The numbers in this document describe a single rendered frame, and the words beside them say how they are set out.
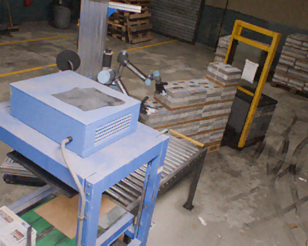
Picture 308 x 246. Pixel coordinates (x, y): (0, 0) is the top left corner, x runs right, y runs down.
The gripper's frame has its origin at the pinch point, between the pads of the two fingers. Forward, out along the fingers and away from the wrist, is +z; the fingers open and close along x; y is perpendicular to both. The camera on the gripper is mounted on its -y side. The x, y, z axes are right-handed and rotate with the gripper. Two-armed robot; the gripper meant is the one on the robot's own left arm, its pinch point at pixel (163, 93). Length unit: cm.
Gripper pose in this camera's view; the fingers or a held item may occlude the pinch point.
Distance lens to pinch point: 420.1
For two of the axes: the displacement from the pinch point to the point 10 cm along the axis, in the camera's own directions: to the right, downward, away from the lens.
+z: 2.5, 7.0, 6.7
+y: -7.8, 5.5, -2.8
